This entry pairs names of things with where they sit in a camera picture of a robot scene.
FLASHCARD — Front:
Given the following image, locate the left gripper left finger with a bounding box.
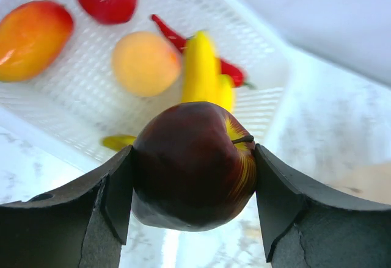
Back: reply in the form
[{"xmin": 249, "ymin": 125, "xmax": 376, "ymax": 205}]
[{"xmin": 1, "ymin": 146, "xmax": 133, "ymax": 267}]

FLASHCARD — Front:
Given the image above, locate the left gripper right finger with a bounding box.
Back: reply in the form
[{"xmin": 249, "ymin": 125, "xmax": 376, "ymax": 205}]
[{"xmin": 254, "ymin": 145, "xmax": 390, "ymax": 267}]

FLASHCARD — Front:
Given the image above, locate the fake orange mango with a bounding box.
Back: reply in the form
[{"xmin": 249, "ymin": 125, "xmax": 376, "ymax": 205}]
[{"xmin": 1, "ymin": 0, "xmax": 74, "ymax": 82}]

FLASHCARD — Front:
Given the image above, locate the peach banana-print plastic bag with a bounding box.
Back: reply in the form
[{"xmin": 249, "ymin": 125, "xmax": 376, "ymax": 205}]
[{"xmin": 329, "ymin": 161, "xmax": 390, "ymax": 205}]

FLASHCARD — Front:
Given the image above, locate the fake red chili pepper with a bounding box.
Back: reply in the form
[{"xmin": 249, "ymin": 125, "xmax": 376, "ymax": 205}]
[{"xmin": 150, "ymin": 14, "xmax": 256, "ymax": 89}]

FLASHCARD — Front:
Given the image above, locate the fake orange fruit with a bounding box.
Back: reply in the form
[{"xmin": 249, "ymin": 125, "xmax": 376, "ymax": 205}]
[{"xmin": 111, "ymin": 31, "xmax": 181, "ymax": 97}]

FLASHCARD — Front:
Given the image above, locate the fake yellow banana bunch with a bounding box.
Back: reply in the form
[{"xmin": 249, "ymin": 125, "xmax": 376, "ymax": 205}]
[{"xmin": 101, "ymin": 29, "xmax": 236, "ymax": 152}]

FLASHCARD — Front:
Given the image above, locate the white plastic fruit basket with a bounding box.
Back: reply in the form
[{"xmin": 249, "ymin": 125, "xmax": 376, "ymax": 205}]
[{"xmin": 1, "ymin": 0, "xmax": 291, "ymax": 172}]

